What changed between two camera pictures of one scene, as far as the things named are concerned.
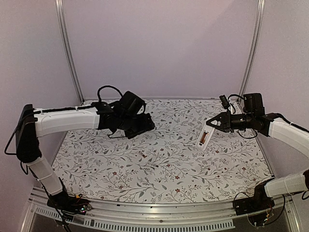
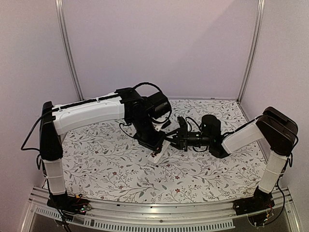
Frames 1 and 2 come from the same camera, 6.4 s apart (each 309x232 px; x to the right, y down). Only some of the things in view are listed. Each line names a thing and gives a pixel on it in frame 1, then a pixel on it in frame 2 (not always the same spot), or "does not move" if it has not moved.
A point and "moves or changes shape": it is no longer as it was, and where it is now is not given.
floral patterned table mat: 163,165 does not move
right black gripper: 227,122 -> 182,139
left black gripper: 147,124 -> 153,145
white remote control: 204,137 moves or changes shape
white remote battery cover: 149,164 does not move
